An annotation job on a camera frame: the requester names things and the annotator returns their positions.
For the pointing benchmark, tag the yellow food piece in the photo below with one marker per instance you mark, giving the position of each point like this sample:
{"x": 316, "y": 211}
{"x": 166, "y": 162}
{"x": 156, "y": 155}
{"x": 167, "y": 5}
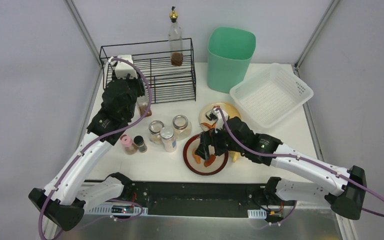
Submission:
{"x": 235, "y": 155}

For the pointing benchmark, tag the fried chicken wing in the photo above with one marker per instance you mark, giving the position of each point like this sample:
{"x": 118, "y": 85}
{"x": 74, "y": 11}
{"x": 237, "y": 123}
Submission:
{"x": 207, "y": 126}

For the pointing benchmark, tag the black cap spice jar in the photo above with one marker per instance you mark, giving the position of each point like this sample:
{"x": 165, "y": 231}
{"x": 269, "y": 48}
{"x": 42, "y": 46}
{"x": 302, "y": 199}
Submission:
{"x": 140, "y": 143}

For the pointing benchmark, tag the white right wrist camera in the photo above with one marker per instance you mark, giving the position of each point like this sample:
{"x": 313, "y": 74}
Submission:
{"x": 221, "y": 116}

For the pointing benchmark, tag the glass oil bottle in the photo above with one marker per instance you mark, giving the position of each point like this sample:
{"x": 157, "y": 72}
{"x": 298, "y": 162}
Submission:
{"x": 175, "y": 39}
{"x": 142, "y": 105}

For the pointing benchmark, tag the black wire rack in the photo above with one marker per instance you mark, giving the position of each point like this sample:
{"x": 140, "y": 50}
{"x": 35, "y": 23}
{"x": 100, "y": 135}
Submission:
{"x": 171, "y": 73}

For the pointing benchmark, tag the white plastic basket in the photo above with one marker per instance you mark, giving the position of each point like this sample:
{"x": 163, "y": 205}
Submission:
{"x": 270, "y": 95}

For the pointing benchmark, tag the green trash bin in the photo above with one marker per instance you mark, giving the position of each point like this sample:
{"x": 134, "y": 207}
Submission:
{"x": 230, "y": 51}

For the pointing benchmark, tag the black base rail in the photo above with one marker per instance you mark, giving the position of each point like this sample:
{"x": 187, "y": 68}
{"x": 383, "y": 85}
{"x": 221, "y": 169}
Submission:
{"x": 196, "y": 199}

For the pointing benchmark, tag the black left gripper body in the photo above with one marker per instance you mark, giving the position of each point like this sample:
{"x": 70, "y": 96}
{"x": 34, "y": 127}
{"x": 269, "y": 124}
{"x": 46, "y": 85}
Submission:
{"x": 139, "y": 87}

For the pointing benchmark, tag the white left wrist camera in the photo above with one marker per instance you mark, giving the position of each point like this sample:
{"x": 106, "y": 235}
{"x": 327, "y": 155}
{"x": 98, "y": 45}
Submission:
{"x": 122, "y": 70}

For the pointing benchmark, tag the pink cap spice jar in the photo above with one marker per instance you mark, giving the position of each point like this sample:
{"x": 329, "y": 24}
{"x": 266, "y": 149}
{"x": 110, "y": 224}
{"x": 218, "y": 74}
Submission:
{"x": 128, "y": 144}

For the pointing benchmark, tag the brown fried piece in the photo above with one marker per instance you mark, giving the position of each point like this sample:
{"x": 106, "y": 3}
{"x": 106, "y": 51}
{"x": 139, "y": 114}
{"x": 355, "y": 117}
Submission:
{"x": 210, "y": 161}

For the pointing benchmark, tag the red rimmed plate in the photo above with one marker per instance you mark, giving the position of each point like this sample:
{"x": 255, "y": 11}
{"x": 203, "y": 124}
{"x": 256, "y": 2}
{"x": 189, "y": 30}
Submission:
{"x": 201, "y": 167}

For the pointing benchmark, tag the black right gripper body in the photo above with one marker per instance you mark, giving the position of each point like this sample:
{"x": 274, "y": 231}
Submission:
{"x": 213, "y": 139}

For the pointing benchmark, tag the sushi roll piece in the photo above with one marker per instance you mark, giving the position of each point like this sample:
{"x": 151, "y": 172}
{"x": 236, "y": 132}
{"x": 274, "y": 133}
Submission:
{"x": 210, "y": 115}

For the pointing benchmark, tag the cream floral plate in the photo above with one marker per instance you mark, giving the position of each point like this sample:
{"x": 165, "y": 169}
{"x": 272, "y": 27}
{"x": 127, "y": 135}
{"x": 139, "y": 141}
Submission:
{"x": 229, "y": 108}

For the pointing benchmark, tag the silver lid bead jar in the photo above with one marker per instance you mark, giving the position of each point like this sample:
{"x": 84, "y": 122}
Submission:
{"x": 168, "y": 139}

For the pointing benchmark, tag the glass rice jar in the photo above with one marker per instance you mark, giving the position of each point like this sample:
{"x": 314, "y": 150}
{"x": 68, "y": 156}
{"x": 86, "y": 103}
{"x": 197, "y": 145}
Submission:
{"x": 182, "y": 127}
{"x": 154, "y": 129}

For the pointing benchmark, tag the orange fried nugget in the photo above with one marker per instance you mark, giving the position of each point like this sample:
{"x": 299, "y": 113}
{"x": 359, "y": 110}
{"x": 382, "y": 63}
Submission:
{"x": 197, "y": 159}

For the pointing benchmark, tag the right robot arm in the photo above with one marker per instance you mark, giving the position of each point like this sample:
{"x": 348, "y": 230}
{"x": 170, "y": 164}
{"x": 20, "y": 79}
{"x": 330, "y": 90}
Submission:
{"x": 336, "y": 185}

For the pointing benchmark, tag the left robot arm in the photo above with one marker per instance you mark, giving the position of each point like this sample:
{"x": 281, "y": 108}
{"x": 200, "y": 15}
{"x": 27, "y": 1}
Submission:
{"x": 61, "y": 200}

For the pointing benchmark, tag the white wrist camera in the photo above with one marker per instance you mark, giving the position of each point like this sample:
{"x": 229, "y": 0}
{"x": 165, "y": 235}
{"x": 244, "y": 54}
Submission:
{"x": 221, "y": 116}
{"x": 122, "y": 70}

